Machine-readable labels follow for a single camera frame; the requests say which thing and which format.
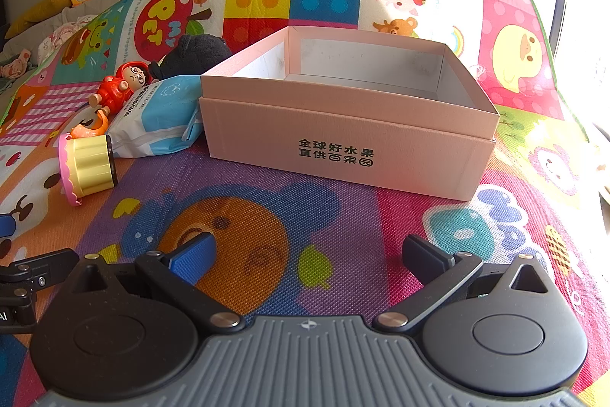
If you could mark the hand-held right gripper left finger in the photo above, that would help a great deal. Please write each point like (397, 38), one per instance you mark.
(193, 259)

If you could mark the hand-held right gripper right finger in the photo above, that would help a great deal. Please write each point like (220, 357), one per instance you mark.
(424, 255)

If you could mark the pink cardboard box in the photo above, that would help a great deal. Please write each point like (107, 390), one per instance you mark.
(333, 125)

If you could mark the blue white tissue packet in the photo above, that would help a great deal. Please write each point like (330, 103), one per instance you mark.
(162, 121)

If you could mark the grey cushion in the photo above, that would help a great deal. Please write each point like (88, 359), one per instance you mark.
(76, 13)

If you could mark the orange plastic toy piece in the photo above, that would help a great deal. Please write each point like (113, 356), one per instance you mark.
(88, 128)

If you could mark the yellow long pillow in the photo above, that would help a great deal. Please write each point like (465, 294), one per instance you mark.
(38, 13)

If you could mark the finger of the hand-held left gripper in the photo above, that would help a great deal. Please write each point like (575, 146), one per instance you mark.
(6, 226)
(43, 266)

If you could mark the red hooded doll figurine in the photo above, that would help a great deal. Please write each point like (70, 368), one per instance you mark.
(117, 90)

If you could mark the colourful cartoon play mat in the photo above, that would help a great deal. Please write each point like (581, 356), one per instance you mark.
(333, 226)

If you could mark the round pink yellow toy jar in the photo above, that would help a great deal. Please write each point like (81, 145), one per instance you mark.
(90, 166)

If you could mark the pink patterned cloth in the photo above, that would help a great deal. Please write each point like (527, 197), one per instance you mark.
(57, 40)

